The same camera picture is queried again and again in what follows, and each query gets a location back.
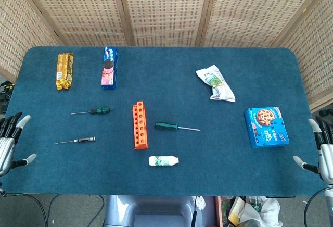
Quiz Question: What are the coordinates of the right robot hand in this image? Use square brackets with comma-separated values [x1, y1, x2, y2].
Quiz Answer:
[292, 116, 333, 182]

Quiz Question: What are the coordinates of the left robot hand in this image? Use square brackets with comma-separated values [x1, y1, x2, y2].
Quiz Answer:
[0, 111, 37, 178]

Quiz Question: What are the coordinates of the small green black screwdriver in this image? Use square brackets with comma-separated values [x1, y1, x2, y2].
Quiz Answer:
[70, 107, 111, 116]

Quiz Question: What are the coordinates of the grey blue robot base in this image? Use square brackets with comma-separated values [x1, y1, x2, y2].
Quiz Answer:
[104, 195, 196, 227]

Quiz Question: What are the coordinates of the orange screwdriver holder block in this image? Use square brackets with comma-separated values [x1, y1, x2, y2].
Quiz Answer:
[132, 100, 149, 150]

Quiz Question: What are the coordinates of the black floor object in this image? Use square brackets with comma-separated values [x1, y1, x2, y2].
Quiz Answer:
[319, 108, 333, 120]

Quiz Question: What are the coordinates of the blue chocolate chip cookie box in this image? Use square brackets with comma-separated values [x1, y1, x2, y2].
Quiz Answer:
[244, 106, 290, 149]

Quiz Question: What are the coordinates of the white plastic bag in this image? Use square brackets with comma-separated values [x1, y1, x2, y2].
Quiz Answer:
[235, 197, 284, 227]

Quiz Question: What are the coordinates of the green label bottle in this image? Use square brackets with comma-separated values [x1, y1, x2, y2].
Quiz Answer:
[249, 196, 263, 213]

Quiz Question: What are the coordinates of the gold foil snack packet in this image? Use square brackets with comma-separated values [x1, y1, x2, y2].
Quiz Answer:
[56, 53, 74, 91]

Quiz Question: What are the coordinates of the yellow paper item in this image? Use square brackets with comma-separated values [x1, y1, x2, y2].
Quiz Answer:
[228, 212, 240, 226]

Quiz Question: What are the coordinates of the woven folding screen panel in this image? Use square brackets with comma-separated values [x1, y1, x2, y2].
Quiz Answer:
[0, 0, 63, 83]
[17, 0, 135, 47]
[270, 0, 333, 113]
[117, 0, 216, 47]
[199, 0, 327, 48]

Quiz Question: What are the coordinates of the blue pink cookie box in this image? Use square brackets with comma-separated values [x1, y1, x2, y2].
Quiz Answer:
[100, 46, 119, 90]

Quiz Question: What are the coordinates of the crumpled white snack bag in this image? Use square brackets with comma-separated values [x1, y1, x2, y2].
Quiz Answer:
[195, 64, 236, 102]

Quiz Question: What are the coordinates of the white perforated plate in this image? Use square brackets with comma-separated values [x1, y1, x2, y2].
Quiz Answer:
[195, 195, 206, 211]

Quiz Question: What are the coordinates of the blue felt table cover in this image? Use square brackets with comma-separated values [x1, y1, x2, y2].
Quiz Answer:
[0, 45, 329, 197]

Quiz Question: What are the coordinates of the white plastic bottle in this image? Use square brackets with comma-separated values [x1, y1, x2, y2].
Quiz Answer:
[148, 155, 180, 167]

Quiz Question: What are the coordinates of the large green black screwdriver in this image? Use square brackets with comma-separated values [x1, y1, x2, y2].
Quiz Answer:
[154, 122, 201, 132]

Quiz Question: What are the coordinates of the black right hand cable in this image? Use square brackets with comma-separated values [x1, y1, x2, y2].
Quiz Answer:
[303, 186, 333, 227]

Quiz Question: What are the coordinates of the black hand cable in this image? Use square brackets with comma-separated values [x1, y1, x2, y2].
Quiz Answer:
[0, 189, 49, 227]
[303, 186, 333, 227]

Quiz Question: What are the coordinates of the black cable clutter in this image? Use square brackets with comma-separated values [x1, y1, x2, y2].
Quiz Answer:
[0, 80, 14, 114]

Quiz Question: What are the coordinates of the black left hand cable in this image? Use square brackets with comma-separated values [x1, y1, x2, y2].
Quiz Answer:
[0, 189, 49, 227]

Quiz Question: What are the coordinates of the black floor cable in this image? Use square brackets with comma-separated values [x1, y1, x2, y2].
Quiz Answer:
[47, 195, 63, 227]
[87, 195, 105, 227]

